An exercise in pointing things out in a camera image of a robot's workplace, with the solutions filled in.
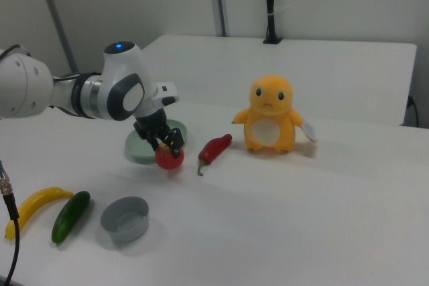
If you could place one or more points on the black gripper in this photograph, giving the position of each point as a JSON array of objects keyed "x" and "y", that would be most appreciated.
[{"x": 151, "y": 125}]

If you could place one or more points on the red apple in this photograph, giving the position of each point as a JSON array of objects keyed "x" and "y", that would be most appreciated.
[{"x": 167, "y": 162}]

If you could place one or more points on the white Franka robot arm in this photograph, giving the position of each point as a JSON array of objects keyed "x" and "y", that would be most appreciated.
[{"x": 20, "y": 88}]

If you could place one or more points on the pale green round plate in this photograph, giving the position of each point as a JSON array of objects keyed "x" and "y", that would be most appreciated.
[{"x": 137, "y": 148}]

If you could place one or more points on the red chili pepper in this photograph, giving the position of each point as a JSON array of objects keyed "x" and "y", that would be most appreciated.
[{"x": 212, "y": 148}]

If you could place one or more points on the small grey round bowl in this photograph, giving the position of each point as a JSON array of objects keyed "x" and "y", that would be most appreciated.
[{"x": 124, "y": 232}]

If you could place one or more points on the orange plush dinosaur toy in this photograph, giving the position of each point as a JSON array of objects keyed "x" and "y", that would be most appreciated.
[{"x": 268, "y": 98}]

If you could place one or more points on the green cucumber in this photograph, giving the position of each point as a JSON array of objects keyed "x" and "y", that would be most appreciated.
[{"x": 70, "y": 215}]

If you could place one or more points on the yellow banana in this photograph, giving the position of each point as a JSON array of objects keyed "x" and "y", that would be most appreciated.
[{"x": 37, "y": 200}]

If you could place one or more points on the white plush toy tag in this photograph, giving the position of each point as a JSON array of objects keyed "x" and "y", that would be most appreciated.
[{"x": 310, "y": 130}]

